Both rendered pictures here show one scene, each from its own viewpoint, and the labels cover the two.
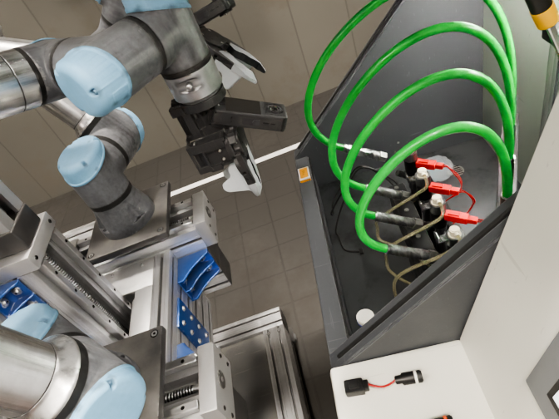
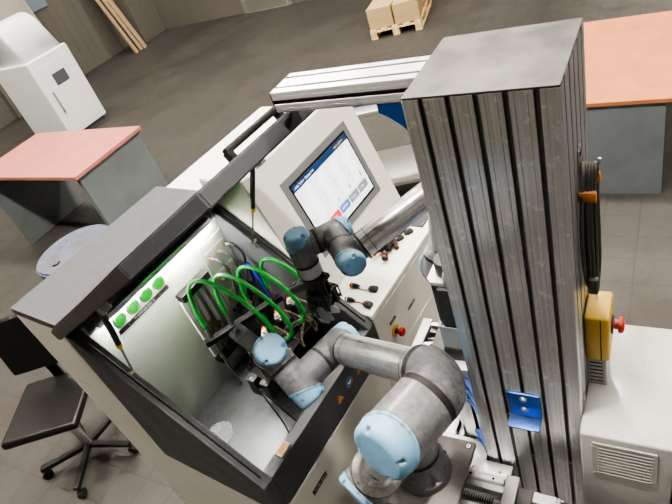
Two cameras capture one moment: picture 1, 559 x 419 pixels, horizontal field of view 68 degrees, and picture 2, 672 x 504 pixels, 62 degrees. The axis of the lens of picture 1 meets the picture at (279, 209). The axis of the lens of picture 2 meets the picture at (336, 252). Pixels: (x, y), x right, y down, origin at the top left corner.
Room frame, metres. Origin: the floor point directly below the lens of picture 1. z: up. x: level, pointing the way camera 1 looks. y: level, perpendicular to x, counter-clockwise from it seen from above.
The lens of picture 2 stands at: (1.66, 0.83, 2.41)
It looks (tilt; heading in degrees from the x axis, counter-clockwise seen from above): 36 degrees down; 213
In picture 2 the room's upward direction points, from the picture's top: 21 degrees counter-clockwise
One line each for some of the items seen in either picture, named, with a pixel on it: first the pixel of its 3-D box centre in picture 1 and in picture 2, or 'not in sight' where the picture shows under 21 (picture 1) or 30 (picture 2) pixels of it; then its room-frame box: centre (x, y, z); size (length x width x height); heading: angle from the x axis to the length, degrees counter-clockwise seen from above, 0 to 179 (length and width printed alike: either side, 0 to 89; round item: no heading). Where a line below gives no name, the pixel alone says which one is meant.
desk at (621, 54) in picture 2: not in sight; (619, 100); (-2.35, 0.87, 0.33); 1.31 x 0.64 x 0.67; 174
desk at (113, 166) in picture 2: not in sight; (79, 190); (-1.59, -3.75, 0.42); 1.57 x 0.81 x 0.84; 84
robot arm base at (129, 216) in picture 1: (118, 205); (419, 458); (0.95, 0.38, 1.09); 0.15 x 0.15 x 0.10
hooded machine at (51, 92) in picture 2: not in sight; (43, 78); (-3.94, -6.31, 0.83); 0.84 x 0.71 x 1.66; 84
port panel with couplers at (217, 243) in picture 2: not in sight; (228, 270); (0.36, -0.50, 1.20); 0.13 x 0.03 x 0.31; 168
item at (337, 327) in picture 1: (324, 253); (326, 409); (0.70, -0.06, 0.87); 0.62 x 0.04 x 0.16; 168
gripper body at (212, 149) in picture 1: (212, 128); (319, 288); (0.60, 0.04, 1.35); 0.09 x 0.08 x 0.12; 78
